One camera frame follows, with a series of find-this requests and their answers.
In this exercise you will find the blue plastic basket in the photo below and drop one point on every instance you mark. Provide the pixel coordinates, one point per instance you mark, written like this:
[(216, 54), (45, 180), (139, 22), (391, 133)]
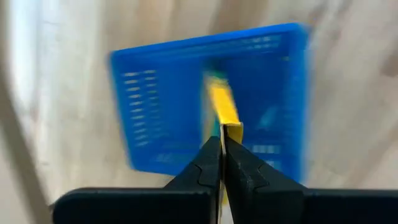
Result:
[(174, 124)]

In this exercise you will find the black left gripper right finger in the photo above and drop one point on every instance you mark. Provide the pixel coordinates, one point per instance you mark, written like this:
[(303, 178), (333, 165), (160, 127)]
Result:
[(311, 207)]

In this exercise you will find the yellow green crayon box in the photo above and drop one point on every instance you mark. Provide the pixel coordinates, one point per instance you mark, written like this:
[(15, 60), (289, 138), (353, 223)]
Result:
[(224, 105)]

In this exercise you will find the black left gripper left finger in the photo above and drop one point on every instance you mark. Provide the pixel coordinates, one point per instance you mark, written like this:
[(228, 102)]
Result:
[(140, 207)]

